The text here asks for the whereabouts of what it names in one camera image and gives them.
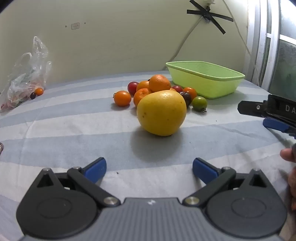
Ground green tomato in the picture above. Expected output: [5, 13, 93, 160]
[192, 96, 207, 112]

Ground orange red tomato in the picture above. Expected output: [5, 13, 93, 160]
[183, 87, 197, 100]

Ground dark purple tomato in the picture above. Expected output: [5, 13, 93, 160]
[180, 91, 192, 108]

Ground large yellow grapefruit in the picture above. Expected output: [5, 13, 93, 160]
[137, 90, 187, 137]

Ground orange cherry tomato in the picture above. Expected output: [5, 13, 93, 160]
[113, 90, 132, 107]

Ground orange mandarin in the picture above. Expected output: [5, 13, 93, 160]
[149, 74, 171, 92]
[136, 80, 149, 91]
[133, 88, 152, 107]

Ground red cherry tomato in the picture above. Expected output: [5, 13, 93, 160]
[127, 81, 139, 96]

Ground person's right hand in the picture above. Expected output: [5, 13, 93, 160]
[280, 144, 296, 211]

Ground striped bed sheet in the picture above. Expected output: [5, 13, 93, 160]
[1, 72, 295, 240]

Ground green plastic basket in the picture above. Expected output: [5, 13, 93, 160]
[166, 61, 245, 99]

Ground small orange tomato by bag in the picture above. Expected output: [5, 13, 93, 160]
[35, 87, 44, 96]

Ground small dark tomato by bag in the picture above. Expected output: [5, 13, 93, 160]
[30, 92, 37, 99]

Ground black tape cross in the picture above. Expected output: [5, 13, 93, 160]
[187, 0, 234, 35]

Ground clear plastic bag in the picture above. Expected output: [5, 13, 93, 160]
[1, 36, 52, 113]

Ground window frame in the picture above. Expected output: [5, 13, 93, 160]
[243, 0, 295, 99]

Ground white wall cable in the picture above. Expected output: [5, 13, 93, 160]
[172, 0, 258, 70]

